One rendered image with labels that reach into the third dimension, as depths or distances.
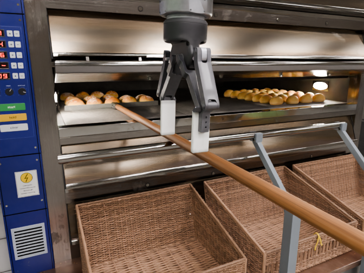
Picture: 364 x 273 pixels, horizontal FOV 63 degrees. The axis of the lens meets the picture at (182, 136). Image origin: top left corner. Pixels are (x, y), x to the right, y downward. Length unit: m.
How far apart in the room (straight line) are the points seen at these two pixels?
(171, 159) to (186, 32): 1.00
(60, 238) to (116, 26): 0.94
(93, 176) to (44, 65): 0.49
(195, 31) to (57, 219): 1.10
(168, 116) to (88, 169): 0.79
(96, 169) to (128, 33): 0.59
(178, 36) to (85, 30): 0.82
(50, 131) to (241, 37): 0.99
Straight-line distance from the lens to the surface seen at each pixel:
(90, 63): 1.14
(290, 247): 1.16
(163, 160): 1.42
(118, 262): 1.44
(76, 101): 1.78
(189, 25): 0.50
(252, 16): 1.61
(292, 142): 1.86
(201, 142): 0.49
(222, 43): 1.50
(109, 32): 1.31
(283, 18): 1.73
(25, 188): 1.33
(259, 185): 0.62
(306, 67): 1.65
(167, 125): 0.60
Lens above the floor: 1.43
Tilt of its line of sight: 14 degrees down
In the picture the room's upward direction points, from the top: straight up
